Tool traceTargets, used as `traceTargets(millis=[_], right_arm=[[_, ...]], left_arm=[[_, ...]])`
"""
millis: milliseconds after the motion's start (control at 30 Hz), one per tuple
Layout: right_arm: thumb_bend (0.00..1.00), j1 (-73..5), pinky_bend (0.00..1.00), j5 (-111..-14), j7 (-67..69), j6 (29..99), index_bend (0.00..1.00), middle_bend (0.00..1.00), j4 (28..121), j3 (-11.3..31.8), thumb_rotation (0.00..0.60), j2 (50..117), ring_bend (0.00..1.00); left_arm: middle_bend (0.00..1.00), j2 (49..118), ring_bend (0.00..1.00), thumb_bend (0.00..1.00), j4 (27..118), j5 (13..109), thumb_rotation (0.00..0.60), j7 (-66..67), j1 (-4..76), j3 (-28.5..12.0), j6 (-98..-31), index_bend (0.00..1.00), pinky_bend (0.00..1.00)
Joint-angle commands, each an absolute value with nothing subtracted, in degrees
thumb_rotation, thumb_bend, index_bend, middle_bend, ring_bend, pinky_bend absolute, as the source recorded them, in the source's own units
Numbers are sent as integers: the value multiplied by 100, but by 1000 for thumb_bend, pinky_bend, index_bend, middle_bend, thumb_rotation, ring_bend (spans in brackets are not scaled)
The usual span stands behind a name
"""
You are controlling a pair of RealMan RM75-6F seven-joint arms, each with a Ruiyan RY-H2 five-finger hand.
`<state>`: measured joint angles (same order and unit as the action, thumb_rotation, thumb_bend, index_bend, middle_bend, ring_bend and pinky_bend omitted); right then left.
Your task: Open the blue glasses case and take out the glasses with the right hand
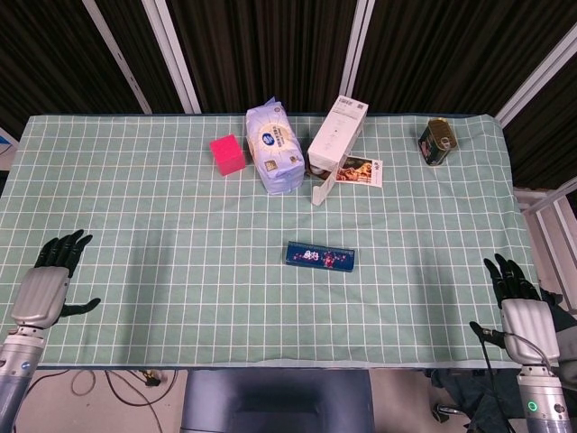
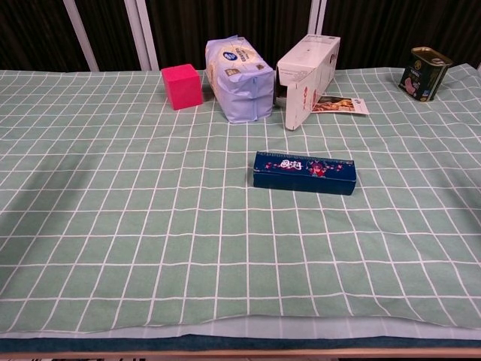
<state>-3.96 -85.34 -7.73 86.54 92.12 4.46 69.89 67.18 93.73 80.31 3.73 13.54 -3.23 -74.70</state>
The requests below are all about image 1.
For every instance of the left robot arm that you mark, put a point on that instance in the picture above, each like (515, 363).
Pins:
(15, 374)

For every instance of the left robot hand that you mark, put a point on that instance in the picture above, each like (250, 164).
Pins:
(38, 293)

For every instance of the dark green tin can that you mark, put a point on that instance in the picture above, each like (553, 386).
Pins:
(436, 142)

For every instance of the pink cube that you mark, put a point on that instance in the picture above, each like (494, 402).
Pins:
(227, 155)

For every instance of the white metal rack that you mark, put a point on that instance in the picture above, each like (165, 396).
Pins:
(547, 212)

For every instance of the light blue tissue pack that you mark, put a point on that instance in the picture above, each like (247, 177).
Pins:
(275, 149)

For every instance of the white frame post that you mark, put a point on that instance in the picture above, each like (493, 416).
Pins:
(115, 54)
(536, 76)
(173, 54)
(358, 54)

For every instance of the printed photo card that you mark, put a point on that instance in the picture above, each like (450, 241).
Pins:
(363, 173)

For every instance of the black pleated curtain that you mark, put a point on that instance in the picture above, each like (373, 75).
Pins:
(270, 45)

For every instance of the green checked tablecloth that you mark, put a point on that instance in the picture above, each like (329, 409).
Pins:
(180, 270)

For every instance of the blue-grey robot torso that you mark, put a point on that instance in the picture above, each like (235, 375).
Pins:
(275, 401)

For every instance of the white blue sign board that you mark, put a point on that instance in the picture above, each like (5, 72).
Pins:
(5, 149)

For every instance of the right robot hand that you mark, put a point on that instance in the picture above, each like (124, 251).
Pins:
(527, 325)

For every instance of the blue glasses case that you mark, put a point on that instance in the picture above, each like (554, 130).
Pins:
(320, 257)

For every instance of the white carton box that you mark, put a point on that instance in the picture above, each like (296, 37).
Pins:
(336, 135)

